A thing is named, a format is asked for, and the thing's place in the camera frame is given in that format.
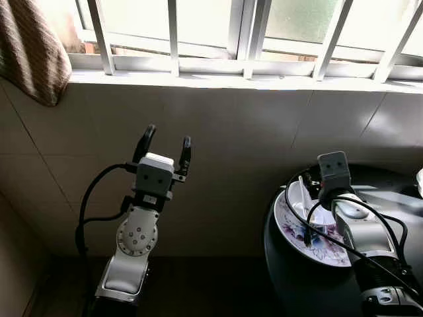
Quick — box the white floral print plate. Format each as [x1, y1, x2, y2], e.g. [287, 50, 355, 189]
[273, 177, 356, 268]

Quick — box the white barred window frame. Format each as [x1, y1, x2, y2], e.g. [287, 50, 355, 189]
[66, 0, 423, 83]

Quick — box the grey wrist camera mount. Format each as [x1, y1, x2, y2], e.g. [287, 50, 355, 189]
[317, 151, 352, 194]
[135, 153, 176, 195]

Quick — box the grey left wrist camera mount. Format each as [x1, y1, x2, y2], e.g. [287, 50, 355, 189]
[135, 153, 176, 195]

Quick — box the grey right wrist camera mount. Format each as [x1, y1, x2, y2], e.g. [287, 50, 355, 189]
[317, 151, 352, 194]

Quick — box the brown striped curtain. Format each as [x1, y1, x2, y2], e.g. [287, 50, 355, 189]
[0, 0, 72, 107]

